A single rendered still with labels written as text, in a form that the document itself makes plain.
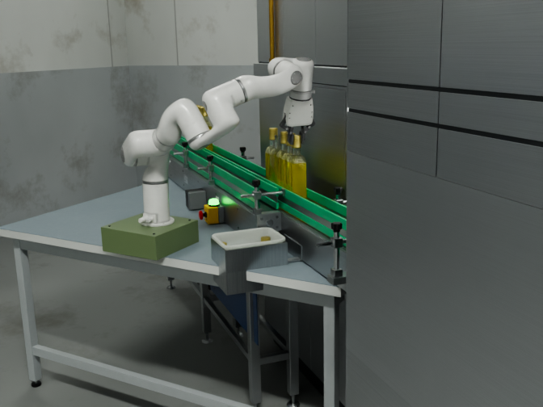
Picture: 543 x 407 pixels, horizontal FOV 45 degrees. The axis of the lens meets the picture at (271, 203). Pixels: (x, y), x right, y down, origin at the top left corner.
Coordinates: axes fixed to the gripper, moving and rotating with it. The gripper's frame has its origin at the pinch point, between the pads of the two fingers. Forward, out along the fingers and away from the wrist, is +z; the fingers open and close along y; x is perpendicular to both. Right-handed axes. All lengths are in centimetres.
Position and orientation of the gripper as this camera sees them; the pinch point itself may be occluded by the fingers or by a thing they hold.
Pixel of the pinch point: (296, 137)
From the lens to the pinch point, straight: 237.3
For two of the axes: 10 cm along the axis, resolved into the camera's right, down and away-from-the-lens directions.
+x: 3.5, 4.6, -8.2
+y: -9.4, 1.0, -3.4
